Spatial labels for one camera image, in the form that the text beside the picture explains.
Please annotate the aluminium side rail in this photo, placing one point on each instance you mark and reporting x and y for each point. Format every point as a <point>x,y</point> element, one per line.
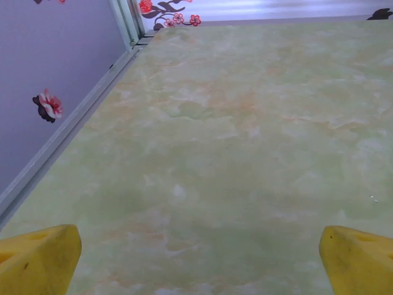
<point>61,135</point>

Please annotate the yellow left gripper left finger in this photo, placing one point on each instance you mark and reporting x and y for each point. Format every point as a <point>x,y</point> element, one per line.
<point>37,261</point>

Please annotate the aluminium frame post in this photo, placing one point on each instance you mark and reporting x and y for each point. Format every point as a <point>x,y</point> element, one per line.
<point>127,18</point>

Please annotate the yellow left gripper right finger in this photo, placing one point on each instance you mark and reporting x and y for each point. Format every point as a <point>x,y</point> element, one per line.
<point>359,264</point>

